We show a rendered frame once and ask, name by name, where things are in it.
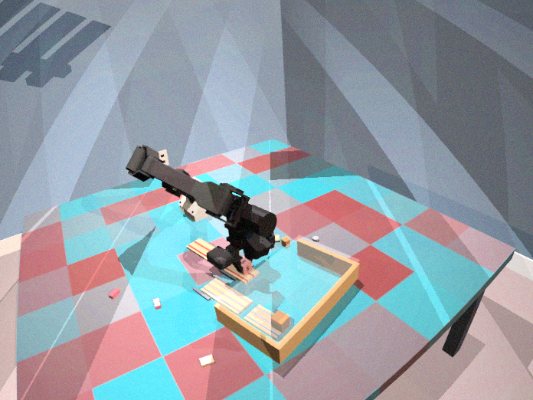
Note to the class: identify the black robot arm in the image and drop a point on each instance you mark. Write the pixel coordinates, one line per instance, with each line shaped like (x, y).
(218, 200)

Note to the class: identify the pink cube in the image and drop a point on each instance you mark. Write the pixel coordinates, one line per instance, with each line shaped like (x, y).
(246, 266)

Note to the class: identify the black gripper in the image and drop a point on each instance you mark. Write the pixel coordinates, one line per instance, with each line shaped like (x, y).
(223, 258)

